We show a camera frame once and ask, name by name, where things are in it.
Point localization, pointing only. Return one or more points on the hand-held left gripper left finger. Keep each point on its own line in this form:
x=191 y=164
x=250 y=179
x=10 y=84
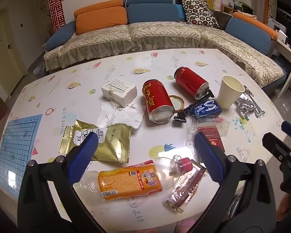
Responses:
x=87 y=154

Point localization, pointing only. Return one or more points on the light blue cushion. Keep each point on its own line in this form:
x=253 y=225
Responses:
x=180 y=12

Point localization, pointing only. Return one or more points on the white cardboard box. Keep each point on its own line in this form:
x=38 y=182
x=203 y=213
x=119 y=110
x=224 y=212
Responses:
x=120 y=91

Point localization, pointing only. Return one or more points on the orange corner sofa cushion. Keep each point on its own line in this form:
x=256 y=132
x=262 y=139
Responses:
x=259 y=23

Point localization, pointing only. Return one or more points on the silver foil wrappers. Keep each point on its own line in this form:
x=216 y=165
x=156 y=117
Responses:
x=248 y=103

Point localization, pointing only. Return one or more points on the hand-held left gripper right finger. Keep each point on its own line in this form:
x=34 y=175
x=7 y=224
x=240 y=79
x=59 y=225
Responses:
x=208 y=157

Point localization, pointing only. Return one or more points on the clear plastic wrapper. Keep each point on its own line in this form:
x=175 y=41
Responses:
x=220 y=127

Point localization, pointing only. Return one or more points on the pink pillow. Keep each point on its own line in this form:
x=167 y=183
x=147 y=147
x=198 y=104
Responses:
x=217 y=4

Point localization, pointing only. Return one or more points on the blue grid mat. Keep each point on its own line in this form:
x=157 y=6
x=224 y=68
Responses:
x=17 y=150

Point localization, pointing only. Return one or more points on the small orange sofa cushion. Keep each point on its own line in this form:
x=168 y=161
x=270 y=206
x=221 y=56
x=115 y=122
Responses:
x=97 y=7

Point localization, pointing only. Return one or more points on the large blue sofa cushion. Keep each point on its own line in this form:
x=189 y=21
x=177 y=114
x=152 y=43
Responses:
x=152 y=13

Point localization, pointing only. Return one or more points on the dark brown cushion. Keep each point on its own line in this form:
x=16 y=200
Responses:
x=223 y=19

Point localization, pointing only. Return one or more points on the gold snack packet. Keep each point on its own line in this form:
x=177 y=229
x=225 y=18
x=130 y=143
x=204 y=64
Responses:
x=111 y=143

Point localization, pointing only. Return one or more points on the large orange sofa cushion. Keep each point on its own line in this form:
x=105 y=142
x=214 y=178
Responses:
x=101 y=20

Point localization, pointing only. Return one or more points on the circle patterned pillow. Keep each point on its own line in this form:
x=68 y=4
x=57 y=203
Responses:
x=198 y=11

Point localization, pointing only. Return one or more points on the cream door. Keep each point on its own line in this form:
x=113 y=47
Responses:
x=4 y=51

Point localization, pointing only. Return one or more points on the person's right hand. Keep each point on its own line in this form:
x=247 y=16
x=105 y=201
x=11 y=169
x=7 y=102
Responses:
x=282 y=208

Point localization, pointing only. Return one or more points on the red paper wall hanging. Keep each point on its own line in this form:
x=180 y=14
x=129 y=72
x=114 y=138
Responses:
x=55 y=4

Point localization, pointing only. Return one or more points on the plastic bottle with orange label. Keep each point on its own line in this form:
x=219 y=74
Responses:
x=128 y=182

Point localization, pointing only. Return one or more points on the blue corner sofa cushion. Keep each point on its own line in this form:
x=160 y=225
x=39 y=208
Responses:
x=247 y=36

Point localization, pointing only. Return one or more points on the blue gum packet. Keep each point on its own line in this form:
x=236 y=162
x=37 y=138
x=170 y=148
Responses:
x=206 y=108

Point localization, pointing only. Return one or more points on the clear wrapper with red stripe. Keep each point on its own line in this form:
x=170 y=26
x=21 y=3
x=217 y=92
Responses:
x=186 y=189

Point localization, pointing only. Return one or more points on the dark red booklet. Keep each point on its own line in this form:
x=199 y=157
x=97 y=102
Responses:
x=214 y=138

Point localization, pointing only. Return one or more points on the sofa with beige quilted cover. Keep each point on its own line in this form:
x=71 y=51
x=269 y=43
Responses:
x=160 y=35

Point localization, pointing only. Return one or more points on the small blue sofa cushion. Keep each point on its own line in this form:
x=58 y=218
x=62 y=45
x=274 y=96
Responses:
x=148 y=1

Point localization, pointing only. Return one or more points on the pink clothing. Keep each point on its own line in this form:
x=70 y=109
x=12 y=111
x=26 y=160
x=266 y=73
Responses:
x=188 y=225

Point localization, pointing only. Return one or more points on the black razor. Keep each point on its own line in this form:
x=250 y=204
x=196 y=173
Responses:
x=184 y=115

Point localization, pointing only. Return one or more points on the white side table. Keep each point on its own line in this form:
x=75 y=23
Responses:
x=287 y=55

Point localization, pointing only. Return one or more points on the red drink can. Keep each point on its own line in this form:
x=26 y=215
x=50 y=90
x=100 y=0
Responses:
x=190 y=80
x=157 y=102

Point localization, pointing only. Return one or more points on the gold jar lid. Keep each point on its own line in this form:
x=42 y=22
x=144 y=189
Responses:
x=180 y=102

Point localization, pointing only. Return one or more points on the cream paper cup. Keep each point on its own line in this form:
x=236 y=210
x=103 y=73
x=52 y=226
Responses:
x=229 y=92

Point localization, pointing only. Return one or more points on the crumpled white paper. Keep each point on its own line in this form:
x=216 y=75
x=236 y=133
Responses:
x=118 y=115

